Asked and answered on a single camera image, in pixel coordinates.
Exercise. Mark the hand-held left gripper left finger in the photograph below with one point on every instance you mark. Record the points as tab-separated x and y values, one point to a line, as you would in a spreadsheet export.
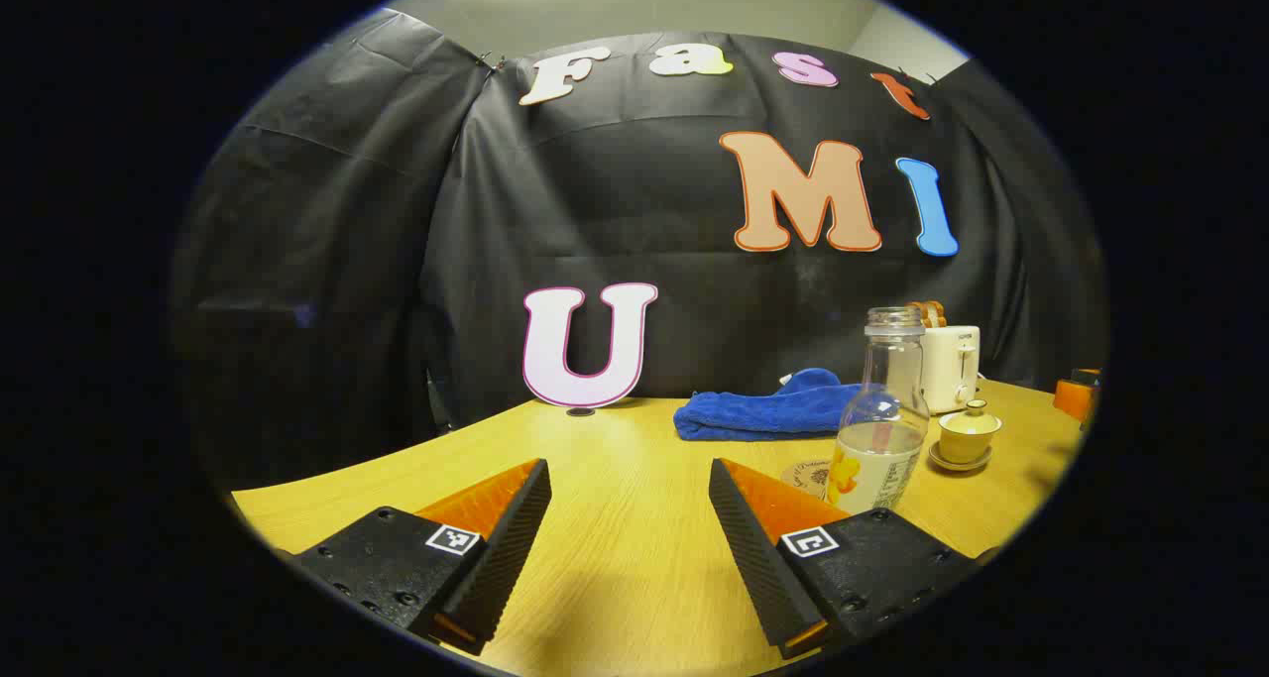
506	558

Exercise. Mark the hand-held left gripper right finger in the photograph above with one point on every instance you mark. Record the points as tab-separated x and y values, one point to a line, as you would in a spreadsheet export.
753	558

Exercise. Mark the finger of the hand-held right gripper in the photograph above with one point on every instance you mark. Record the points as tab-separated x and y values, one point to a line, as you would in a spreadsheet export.
1073	399

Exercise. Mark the round cork coaster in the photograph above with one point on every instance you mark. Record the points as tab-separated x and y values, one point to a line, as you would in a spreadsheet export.
801	477

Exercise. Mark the cream teacup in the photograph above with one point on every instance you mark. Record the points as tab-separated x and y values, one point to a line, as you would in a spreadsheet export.
967	447

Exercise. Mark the clear water bottle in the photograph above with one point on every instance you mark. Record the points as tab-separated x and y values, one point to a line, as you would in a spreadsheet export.
877	439

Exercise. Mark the cream toaster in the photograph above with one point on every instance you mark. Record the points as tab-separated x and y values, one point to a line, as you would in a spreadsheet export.
954	370

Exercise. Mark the cream saucer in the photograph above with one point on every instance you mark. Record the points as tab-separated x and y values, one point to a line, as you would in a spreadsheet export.
952	465

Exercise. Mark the blue towel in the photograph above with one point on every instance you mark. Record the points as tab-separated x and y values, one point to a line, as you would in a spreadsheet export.
753	414

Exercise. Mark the toast slice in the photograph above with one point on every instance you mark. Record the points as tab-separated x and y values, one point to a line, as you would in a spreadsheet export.
932	312

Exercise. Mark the black backdrop cloth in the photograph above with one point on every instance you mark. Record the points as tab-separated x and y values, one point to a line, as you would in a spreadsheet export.
644	211

